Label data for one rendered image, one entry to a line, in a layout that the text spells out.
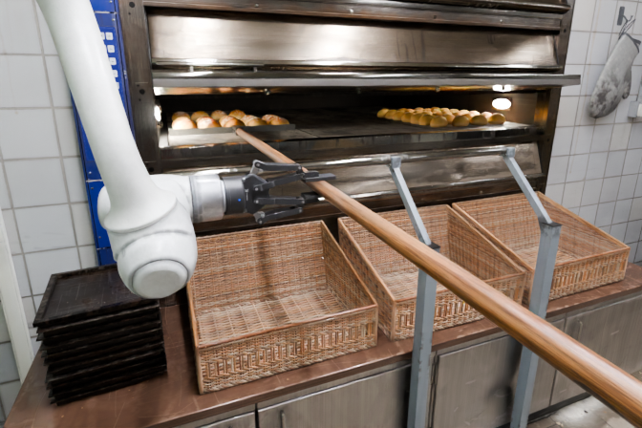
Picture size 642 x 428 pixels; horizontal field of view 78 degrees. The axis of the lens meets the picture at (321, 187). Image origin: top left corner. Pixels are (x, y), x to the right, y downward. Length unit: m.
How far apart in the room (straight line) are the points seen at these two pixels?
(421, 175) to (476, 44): 0.61
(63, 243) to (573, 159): 2.37
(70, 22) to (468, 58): 1.55
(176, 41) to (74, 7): 0.79
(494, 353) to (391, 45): 1.22
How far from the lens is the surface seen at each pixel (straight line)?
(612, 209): 2.91
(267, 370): 1.25
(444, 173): 1.89
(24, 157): 1.51
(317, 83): 1.38
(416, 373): 1.38
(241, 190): 0.76
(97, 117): 0.60
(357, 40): 1.62
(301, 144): 1.53
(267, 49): 1.48
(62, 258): 1.59
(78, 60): 0.63
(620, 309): 2.12
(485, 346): 1.60
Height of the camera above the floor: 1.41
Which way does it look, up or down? 15 degrees down
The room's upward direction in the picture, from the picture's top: straight up
